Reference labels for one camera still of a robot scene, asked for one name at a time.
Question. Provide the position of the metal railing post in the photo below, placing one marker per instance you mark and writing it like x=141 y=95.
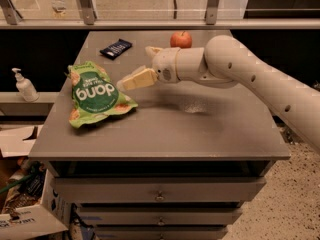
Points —
x=11 y=14
x=88 y=11
x=211 y=12

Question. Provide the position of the metal railing post far left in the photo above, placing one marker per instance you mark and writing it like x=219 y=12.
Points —
x=11 y=14

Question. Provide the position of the grey drawer cabinet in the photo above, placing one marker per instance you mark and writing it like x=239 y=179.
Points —
x=208 y=150

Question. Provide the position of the middle drawer knob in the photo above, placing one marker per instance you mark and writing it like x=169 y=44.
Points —
x=161 y=222

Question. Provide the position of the metal railing post right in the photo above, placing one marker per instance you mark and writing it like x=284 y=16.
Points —
x=211 y=12

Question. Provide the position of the flat white cardboard sheet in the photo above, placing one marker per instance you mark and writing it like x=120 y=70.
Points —
x=19 y=141

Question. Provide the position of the top drawer knob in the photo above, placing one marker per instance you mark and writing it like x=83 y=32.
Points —
x=159 y=196

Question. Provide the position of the green chip bag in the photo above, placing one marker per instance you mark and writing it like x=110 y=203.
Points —
x=94 y=95

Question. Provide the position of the white pump bottle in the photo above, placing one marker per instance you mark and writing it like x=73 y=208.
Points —
x=25 y=87

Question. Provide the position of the red apple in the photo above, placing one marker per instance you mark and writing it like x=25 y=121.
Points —
x=182 y=39

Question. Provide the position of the white cardboard box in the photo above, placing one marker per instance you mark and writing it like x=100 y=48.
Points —
x=49 y=215

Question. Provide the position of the drawer knob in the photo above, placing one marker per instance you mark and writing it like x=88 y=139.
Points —
x=159 y=196
x=161 y=222

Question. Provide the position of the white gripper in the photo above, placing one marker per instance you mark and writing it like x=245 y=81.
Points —
x=165 y=65

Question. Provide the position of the dark blue rxbar wrapper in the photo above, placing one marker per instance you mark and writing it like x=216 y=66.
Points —
x=116 y=49

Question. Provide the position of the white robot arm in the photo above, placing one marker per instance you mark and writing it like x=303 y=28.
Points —
x=224 y=62

